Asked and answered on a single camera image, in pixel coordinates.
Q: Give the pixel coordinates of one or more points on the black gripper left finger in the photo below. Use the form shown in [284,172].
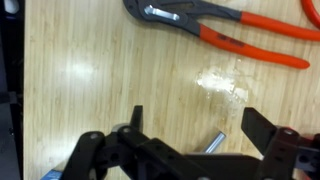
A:
[133,156]

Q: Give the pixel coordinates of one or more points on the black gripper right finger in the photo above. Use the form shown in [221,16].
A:
[286,153]

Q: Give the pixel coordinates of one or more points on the small blue object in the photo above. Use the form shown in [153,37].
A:
[52,174]

